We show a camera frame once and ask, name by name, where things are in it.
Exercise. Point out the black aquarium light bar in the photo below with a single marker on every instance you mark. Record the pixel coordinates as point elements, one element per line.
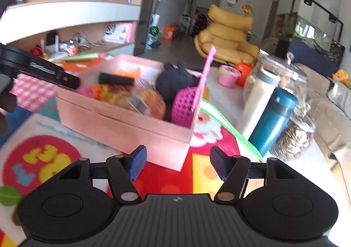
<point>318,5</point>

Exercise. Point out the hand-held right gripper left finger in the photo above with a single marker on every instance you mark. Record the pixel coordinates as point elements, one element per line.
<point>137,162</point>

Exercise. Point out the glass jar of seeds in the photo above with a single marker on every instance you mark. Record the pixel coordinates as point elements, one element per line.
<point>297,134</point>

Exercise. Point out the white television cabinet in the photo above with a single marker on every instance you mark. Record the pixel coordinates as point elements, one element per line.
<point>68,13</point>

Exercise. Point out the red and yellow toy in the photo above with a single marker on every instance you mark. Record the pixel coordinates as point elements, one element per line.
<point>35,50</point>

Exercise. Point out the yellow duck plush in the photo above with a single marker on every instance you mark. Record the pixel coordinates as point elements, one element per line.
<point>340,75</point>

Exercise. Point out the orange round container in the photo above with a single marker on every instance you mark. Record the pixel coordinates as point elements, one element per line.
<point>244,74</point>

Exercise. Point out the dark grey plush toy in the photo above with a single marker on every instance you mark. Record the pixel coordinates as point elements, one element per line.
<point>175,82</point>

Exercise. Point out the dark dotted blanket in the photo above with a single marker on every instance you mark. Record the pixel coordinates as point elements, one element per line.
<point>200,24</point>

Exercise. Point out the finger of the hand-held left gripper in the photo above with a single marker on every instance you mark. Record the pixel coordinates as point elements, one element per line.
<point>68,81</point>

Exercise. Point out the white parcel box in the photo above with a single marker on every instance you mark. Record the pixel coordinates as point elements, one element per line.
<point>118,33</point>

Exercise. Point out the green ball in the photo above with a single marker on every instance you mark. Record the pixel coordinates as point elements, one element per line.
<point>154,30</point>

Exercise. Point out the orange wall ornament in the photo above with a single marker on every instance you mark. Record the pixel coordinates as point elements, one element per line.
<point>247,8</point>

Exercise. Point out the white stool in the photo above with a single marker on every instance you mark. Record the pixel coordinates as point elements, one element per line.
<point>186,23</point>

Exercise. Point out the glass fish tank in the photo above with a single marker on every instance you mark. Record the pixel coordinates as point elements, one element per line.
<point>318,38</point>

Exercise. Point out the orange cardboard box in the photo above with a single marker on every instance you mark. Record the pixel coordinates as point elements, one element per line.
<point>168,32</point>

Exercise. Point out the pink and teal squishy toy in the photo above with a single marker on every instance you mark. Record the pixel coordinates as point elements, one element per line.
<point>86,90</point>

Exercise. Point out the pink plastic strainer scoop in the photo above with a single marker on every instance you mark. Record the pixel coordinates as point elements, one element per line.
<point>183,104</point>

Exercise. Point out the white thermos bottle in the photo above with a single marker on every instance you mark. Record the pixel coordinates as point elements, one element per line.
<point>260,98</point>

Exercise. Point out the grey sofa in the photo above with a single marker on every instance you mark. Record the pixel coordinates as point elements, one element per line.
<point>329,115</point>

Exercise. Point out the pink cardboard box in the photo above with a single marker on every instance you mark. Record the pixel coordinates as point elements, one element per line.
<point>123,131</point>

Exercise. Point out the person's left hand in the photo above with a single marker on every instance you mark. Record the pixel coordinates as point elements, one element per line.
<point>6,100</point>

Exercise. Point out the black cylindrical object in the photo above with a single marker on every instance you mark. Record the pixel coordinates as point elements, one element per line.
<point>116,79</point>

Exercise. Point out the teal thermos bottle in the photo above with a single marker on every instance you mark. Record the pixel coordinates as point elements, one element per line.
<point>274,120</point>

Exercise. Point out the packaged round bread bun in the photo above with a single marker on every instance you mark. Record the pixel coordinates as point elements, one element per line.
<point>152,101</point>

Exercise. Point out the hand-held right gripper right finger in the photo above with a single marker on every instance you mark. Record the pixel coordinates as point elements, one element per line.
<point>219,163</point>

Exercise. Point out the yellow leather armchair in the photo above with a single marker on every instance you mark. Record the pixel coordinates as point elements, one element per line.
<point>227,33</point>

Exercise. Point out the glass jar with domed lid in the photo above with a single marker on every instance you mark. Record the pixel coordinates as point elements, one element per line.
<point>288,74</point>

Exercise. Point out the pink toy bucket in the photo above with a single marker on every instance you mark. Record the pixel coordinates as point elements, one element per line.
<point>229,75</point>

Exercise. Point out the colourful cartoon play mat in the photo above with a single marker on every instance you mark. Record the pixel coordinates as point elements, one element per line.
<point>41,131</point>

